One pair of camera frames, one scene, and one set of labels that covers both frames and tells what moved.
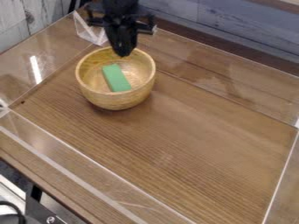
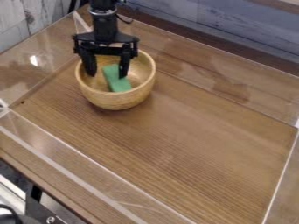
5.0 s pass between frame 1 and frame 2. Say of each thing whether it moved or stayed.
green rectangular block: stayed
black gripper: moved
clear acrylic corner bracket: stayed
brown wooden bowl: stayed
